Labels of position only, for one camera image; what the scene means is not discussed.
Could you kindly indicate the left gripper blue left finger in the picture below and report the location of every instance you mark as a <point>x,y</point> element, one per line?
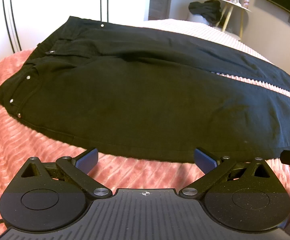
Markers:
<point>75,170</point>

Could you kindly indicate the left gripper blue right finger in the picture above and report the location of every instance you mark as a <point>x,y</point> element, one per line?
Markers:
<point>215,169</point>

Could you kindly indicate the black pants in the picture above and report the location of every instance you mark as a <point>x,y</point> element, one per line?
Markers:
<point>150,94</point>

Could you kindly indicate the pink ribbed bed blanket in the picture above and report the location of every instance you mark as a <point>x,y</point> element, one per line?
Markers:
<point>17,142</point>

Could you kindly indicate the white laundry basket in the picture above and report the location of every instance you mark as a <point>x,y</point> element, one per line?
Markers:
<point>197,18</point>

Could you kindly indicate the black clothes pile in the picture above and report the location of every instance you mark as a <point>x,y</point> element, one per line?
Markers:
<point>209,10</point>

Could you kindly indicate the white wardrobe with black stripes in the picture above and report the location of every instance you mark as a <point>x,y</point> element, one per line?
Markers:
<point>26,23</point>

